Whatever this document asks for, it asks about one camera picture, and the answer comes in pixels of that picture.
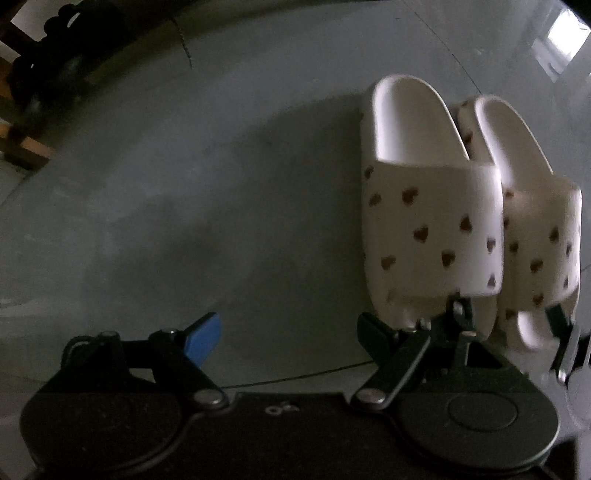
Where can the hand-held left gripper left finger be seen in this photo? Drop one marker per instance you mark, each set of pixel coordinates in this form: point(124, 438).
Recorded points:
point(203, 337)

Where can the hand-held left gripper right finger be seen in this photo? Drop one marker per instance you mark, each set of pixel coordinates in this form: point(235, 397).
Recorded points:
point(376, 334)

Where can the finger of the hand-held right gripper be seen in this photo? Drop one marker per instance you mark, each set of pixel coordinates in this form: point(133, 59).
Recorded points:
point(571, 350)
point(461, 316)

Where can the white heart print slipper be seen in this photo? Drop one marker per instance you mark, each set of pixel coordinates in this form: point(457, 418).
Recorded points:
point(429, 207)
point(540, 230)

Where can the wooden shoe rack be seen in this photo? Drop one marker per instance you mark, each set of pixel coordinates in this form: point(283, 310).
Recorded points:
point(32, 147)

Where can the black shoe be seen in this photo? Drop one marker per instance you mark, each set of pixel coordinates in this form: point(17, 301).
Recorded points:
point(46, 69)

